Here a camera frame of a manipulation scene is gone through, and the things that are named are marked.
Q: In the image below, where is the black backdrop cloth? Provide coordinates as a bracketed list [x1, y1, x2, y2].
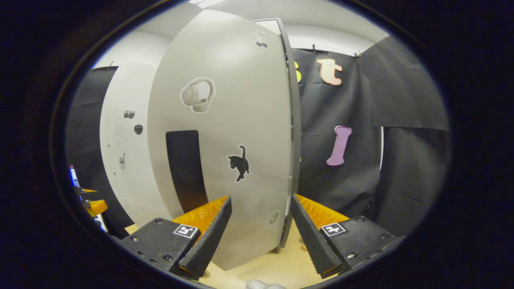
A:
[65, 66, 136, 238]
[291, 35, 451, 238]

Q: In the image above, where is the cabinet door with camera sticker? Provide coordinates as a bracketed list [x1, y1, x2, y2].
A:
[99, 62, 174, 228]

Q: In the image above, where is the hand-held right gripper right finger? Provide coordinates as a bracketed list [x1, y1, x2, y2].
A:
[290, 193, 397, 280]

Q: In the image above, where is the white and grey cabinet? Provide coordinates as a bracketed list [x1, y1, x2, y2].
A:
[253, 18, 303, 254]

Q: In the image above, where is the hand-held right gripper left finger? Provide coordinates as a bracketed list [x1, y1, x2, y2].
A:
[119, 195, 233, 281]

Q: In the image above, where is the cabinet door with cat sticker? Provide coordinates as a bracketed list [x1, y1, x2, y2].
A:
[146, 9, 292, 272]

